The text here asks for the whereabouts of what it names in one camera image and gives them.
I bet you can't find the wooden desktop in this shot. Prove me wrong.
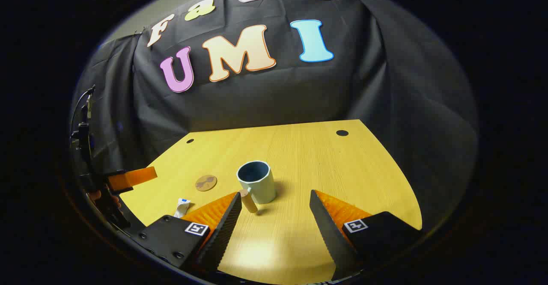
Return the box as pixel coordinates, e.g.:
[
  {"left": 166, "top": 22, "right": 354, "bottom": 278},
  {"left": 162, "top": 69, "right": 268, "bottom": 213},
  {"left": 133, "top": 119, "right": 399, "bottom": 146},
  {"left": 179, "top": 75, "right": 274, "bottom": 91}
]
[{"left": 119, "top": 119, "right": 423, "bottom": 285}]

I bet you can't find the round wooden coaster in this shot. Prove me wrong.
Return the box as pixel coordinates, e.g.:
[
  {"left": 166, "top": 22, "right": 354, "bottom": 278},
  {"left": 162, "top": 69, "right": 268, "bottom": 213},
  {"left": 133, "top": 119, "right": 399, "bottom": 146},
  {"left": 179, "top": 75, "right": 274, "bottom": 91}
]
[{"left": 195, "top": 175, "right": 217, "bottom": 192}]

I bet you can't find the white toothpaste tube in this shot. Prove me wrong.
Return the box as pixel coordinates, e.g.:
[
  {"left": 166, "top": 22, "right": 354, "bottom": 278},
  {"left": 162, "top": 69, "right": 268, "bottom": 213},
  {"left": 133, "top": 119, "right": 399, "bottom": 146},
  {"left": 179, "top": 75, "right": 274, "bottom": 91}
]
[{"left": 173, "top": 198, "right": 191, "bottom": 218}]

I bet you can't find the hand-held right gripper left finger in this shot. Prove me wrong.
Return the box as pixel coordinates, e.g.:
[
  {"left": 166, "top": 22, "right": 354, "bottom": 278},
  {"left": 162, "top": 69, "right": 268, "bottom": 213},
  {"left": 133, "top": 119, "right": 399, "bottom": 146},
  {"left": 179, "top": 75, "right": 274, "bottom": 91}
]
[{"left": 131, "top": 191, "right": 243, "bottom": 275}]

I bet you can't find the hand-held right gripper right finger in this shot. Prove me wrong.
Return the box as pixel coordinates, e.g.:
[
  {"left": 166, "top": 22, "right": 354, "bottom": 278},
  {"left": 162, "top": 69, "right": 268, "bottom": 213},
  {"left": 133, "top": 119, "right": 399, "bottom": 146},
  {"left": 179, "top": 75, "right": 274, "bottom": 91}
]
[{"left": 309, "top": 189, "right": 424, "bottom": 282}]

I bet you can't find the pale blue cup wooden handle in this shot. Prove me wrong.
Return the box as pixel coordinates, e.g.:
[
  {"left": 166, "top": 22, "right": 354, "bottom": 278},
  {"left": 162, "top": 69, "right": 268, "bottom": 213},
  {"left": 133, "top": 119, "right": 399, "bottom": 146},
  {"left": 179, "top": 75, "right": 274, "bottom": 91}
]
[{"left": 236, "top": 160, "right": 277, "bottom": 214}]

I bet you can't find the black backdrop cloth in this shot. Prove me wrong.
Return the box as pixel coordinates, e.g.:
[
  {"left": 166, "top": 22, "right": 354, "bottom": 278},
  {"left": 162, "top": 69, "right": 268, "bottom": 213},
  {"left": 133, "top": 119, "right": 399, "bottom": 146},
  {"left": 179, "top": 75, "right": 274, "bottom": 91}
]
[{"left": 71, "top": 0, "right": 479, "bottom": 234}]

